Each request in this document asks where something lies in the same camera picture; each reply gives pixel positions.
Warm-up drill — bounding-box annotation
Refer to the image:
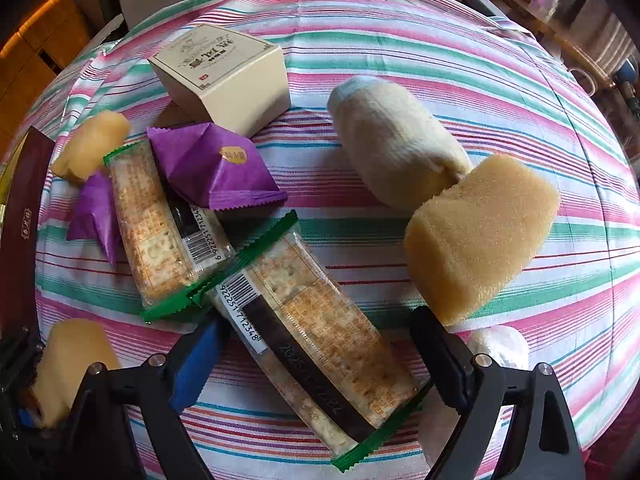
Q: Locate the white crumpled tissue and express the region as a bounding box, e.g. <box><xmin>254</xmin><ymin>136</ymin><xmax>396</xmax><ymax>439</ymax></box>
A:
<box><xmin>469</xmin><ymin>325</ymin><xmax>530</xmax><ymax>372</ymax></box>

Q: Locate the cream cardboard box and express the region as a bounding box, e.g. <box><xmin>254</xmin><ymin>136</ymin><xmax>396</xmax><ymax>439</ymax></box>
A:
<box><xmin>148</xmin><ymin>24</ymin><xmax>292</xmax><ymax>137</ymax></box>

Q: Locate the rolled beige towel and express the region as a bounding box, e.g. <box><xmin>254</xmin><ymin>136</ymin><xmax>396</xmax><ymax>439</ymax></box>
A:
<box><xmin>327</xmin><ymin>75</ymin><xmax>474</xmax><ymax>212</ymax></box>

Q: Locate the purple snack packet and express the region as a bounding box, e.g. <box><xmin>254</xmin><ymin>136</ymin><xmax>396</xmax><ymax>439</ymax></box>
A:
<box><xmin>66</xmin><ymin>172</ymin><xmax>125</xmax><ymax>267</ymax></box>
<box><xmin>146</xmin><ymin>122</ymin><xmax>282</xmax><ymax>212</ymax></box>

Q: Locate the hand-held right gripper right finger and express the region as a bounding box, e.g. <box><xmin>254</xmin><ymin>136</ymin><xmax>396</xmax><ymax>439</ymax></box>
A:
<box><xmin>409</xmin><ymin>304</ymin><xmax>587</xmax><ymax>480</ymax></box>

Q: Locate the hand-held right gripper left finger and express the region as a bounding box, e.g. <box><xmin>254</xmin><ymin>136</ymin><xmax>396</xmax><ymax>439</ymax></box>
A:
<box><xmin>69</xmin><ymin>312</ymin><xmax>233</xmax><ymax>480</ymax></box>

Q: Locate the dark brown gift box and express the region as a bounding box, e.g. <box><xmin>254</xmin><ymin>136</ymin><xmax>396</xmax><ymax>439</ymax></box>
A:
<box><xmin>0</xmin><ymin>125</ymin><xmax>57</xmax><ymax>342</ymax></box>

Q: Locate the striped pink green cloth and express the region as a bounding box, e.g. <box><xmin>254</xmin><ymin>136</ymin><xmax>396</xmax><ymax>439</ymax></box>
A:
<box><xmin>0</xmin><ymin>0</ymin><xmax>640</xmax><ymax>480</ymax></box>

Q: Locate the white cable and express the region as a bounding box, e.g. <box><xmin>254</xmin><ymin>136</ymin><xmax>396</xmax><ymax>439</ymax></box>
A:
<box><xmin>566</xmin><ymin>66</ymin><xmax>597</xmax><ymax>97</ymax></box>

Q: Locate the yellow sponge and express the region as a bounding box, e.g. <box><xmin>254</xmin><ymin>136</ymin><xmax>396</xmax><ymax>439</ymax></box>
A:
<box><xmin>404</xmin><ymin>154</ymin><xmax>562</xmax><ymax>327</ymax></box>
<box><xmin>33</xmin><ymin>317</ymin><xmax>122</xmax><ymax>429</ymax></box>
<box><xmin>51</xmin><ymin>110</ymin><xmax>132</xmax><ymax>182</ymax></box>

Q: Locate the wooden cabinet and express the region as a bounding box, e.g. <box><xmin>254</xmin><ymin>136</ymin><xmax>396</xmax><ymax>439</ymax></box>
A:
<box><xmin>0</xmin><ymin>0</ymin><xmax>126</xmax><ymax>128</ymax></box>

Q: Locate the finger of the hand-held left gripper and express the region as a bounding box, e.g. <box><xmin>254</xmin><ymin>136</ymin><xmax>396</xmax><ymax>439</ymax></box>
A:
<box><xmin>0</xmin><ymin>406</ymin><xmax>72</xmax><ymax>480</ymax></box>
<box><xmin>0</xmin><ymin>327</ymin><xmax>44</xmax><ymax>404</ymax></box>

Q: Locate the green-edged cracker packet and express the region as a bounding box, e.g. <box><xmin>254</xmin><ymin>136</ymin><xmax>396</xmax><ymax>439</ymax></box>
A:
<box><xmin>102</xmin><ymin>140</ymin><xmax>237</xmax><ymax>324</ymax></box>
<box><xmin>210</xmin><ymin>210</ymin><xmax>432</xmax><ymax>474</ymax></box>

